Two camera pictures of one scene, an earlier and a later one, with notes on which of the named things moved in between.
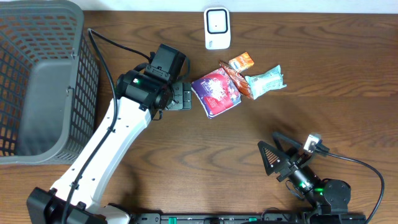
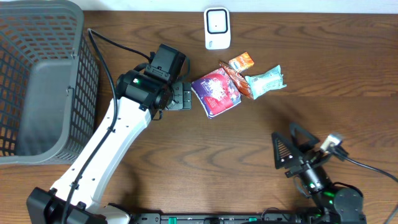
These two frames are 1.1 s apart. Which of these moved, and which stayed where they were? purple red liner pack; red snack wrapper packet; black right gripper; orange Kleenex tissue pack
Moved: black right gripper
Stayed: purple red liner pack; red snack wrapper packet; orange Kleenex tissue pack
